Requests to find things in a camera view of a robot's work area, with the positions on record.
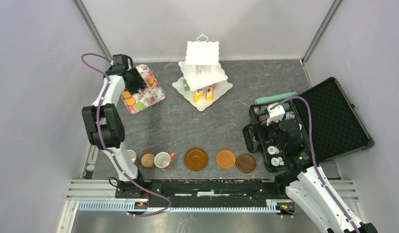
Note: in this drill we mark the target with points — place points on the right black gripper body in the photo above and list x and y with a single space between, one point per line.
272 135

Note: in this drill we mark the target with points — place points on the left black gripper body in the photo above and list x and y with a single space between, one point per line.
136 82

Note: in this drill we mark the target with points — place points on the green square cake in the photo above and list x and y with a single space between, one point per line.
186 86

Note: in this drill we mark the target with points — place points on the yellow cake slice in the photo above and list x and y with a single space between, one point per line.
198 94

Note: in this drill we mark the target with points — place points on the orange yellow cake piece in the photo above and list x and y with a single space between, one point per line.
209 94

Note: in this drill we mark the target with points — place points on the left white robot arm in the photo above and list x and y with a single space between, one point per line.
103 125

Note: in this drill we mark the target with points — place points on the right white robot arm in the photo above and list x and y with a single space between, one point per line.
305 181

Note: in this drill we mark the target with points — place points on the orange round macaron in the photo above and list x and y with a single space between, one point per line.
126 95
130 101

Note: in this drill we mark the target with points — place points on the black open carrying case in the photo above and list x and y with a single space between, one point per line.
336 128

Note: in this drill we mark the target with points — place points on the floral rectangular tray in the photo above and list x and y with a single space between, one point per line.
152 94

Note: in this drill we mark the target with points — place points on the green round macaron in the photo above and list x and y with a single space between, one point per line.
140 106

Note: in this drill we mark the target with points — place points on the dark brown wooden coaster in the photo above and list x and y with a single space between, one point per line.
245 163

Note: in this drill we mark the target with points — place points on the light orange wooden coaster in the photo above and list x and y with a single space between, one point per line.
225 159

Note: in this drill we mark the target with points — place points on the white three-tier dessert stand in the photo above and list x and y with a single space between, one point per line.
201 69

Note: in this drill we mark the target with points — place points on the large brown wooden saucer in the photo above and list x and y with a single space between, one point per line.
196 159

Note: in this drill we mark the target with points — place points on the orange mug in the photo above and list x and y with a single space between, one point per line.
148 160

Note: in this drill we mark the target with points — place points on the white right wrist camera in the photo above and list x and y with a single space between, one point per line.
276 114

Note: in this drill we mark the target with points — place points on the teal cylindrical handle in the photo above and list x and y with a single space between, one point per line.
274 98

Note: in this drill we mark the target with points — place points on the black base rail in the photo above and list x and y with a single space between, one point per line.
203 194

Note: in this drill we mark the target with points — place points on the white mug pink handle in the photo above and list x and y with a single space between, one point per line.
163 160

